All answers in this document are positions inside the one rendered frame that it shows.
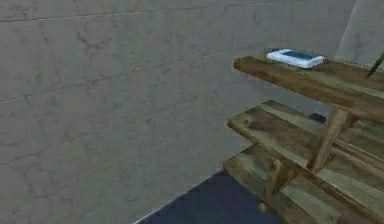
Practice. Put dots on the brown wooden shelf unit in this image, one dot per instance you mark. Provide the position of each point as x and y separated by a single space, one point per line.
286 130

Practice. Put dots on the white and blue book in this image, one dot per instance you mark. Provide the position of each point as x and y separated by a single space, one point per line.
295 57

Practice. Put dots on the small dark round object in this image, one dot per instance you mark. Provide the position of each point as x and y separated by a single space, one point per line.
317 117

